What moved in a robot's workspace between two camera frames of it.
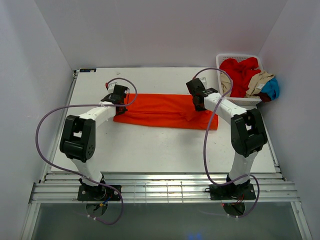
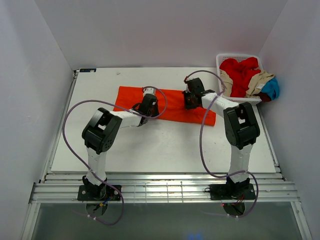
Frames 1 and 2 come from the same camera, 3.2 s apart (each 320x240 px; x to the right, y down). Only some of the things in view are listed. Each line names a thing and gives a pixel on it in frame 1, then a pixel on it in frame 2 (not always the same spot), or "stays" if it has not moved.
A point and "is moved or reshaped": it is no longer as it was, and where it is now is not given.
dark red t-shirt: (264, 97) stays
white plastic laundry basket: (245, 102) stays
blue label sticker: (87, 70) stays
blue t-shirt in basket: (271, 88) stays
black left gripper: (124, 109) to (156, 112)
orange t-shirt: (160, 111) is moved or reshaped
